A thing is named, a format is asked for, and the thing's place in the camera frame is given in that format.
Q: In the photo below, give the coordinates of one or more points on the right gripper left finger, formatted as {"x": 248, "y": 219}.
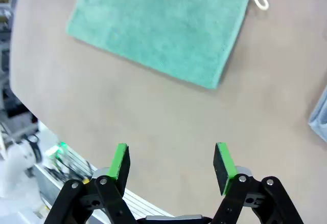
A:
{"x": 117, "y": 162}

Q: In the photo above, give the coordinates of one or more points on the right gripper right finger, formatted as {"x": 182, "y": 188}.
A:
{"x": 224, "y": 165}

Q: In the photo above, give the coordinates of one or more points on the light blue towel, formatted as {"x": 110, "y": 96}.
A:
{"x": 320, "y": 121}

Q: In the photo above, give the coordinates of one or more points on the green towel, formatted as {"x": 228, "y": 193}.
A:
{"x": 158, "y": 29}

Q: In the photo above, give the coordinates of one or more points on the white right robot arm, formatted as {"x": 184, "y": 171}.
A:
{"x": 18, "y": 162}

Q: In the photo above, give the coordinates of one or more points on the aluminium frame rail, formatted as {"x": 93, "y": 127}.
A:
{"x": 143, "y": 203}

